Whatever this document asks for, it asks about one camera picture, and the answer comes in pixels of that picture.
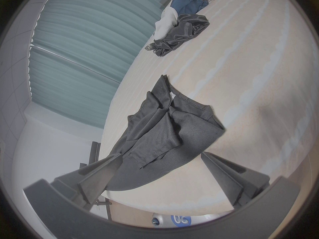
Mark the black T-shirt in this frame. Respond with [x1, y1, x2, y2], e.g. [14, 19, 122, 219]
[106, 74, 226, 191]

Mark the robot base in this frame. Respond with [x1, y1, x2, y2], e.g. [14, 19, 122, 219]
[150, 209, 235, 228]

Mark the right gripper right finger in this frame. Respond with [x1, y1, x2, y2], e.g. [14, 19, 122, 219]
[201, 151, 271, 207]

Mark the bed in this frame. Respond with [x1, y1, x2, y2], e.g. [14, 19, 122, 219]
[100, 0, 317, 212]

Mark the blue-green curtain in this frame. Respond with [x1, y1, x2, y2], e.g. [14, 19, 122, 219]
[27, 46, 128, 129]
[32, 0, 173, 83]

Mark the pile of clothes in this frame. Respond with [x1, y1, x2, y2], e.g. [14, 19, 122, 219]
[154, 0, 225, 40]

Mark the black satin garment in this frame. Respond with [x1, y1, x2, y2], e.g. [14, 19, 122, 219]
[145, 13, 210, 57]

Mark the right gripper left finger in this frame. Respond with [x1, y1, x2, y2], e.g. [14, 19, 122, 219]
[51, 153, 123, 211]

